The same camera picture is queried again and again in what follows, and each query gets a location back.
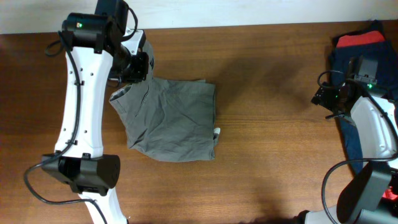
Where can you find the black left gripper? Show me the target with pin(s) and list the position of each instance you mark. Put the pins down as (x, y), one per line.
(139, 72)

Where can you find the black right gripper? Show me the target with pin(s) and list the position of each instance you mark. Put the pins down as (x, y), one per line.
(323, 96)

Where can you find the grey cargo shorts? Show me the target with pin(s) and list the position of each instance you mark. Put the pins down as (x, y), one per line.
(168, 120)

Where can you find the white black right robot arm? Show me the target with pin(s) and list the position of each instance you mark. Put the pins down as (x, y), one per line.
(364, 199)

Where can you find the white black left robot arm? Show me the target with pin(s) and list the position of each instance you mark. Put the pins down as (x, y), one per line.
(99, 48)

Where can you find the navy blue garment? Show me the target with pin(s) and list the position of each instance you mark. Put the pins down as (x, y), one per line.
(366, 52)

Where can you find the red garment top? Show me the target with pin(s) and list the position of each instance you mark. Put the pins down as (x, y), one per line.
(371, 37)

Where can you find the red garment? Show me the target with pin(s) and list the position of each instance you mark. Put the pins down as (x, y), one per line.
(389, 194)
(371, 37)

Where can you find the red garment bottom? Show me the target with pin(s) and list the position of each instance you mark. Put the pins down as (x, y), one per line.
(389, 194)

